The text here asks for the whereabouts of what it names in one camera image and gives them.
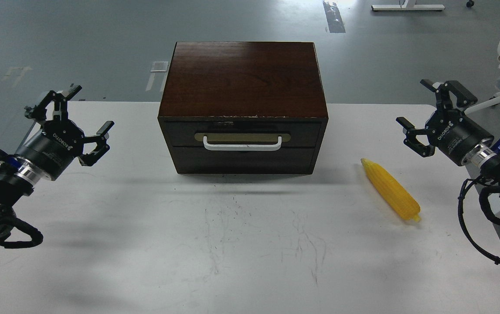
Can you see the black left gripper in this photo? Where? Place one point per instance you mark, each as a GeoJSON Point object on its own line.
{"type": "Point", "coordinates": [60, 140]}

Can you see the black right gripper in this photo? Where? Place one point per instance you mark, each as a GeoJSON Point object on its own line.
{"type": "Point", "coordinates": [448, 128]}

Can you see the yellow corn cob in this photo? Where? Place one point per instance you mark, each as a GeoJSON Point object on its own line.
{"type": "Point", "coordinates": [395, 195]}

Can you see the wooden drawer with white handle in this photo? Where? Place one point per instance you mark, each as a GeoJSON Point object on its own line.
{"type": "Point", "coordinates": [192, 133]}

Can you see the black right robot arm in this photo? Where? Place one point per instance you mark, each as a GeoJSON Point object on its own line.
{"type": "Point", "coordinates": [487, 159]}

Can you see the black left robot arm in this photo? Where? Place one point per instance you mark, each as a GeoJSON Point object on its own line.
{"type": "Point", "coordinates": [17, 179]}

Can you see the dark wooden drawer cabinet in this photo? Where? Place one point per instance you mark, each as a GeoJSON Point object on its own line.
{"type": "Point", "coordinates": [244, 81]}

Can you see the white desk base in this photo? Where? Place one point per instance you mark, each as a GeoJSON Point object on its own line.
{"type": "Point", "coordinates": [407, 5]}

